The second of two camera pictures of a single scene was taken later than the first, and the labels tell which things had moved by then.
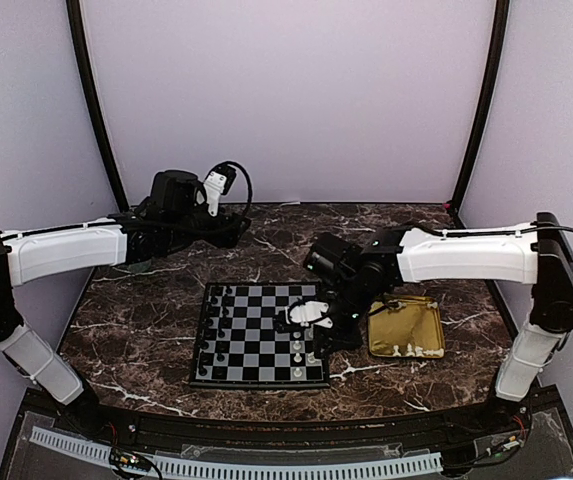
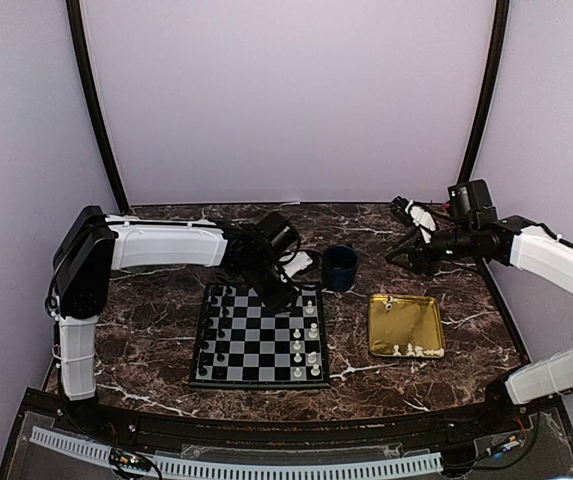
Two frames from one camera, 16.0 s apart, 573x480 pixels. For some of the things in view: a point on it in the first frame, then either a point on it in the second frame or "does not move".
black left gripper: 227,231 to 278,300
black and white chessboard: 237,344 does not move
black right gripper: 322,339 to 419,254
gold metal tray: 416,324 does not move
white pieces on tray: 439,352 does not move
